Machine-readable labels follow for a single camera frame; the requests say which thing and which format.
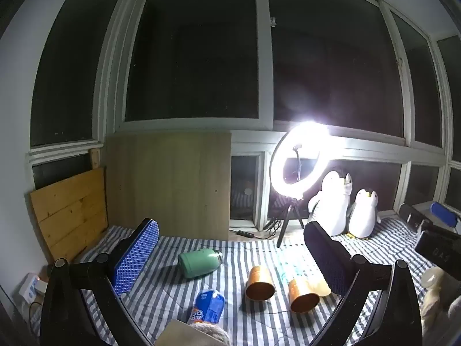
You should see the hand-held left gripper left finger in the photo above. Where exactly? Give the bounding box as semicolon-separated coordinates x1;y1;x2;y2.
39;218;160;346

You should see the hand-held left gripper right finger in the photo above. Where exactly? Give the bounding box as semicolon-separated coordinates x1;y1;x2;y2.
303;221;423;346

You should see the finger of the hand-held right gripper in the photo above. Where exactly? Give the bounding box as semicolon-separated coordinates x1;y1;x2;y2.
430;202;459;226
399;203;433;232

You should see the copper metal cup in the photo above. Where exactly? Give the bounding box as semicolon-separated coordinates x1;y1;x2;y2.
245;266;276;301
288;277;321;314

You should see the green insulated cup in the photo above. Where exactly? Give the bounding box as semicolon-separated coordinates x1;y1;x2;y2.
177;248;224;279

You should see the person's right hand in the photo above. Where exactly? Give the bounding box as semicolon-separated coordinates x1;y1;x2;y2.
421;267;457;336

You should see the clear plastic bottle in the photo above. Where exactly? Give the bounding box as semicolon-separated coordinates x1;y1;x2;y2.
280;248;332;297

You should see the small penguin plush toy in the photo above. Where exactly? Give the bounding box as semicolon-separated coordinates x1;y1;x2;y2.
347;188;382;239

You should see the large penguin plush toy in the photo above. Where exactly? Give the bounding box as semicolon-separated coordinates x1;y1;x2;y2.
307;170;354;237

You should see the pine wood board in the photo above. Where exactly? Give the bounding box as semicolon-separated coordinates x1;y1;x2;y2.
29;166;109;264

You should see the beige cardboard piece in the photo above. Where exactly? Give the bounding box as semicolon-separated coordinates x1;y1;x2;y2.
154;319;202;346

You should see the light plywood board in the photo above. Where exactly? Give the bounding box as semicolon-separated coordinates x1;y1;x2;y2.
104;132;232;241

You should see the blue soda can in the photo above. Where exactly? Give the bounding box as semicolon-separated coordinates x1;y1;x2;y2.
186;289;226;325

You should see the striped bed sheet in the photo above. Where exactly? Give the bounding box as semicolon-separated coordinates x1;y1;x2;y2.
29;216;434;346

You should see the small wood block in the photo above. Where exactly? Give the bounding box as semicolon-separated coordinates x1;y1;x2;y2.
89;147;104;170

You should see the grey fuzzy cloth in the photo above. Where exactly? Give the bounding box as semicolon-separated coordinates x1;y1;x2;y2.
189;322;232;346

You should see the black cable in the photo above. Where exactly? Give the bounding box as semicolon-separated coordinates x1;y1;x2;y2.
252;217;286;239

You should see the ring light on tripod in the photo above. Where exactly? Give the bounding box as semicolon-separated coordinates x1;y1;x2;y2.
264;120;331;249

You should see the white window frame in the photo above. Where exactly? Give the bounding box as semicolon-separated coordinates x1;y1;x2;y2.
25;0;461;232

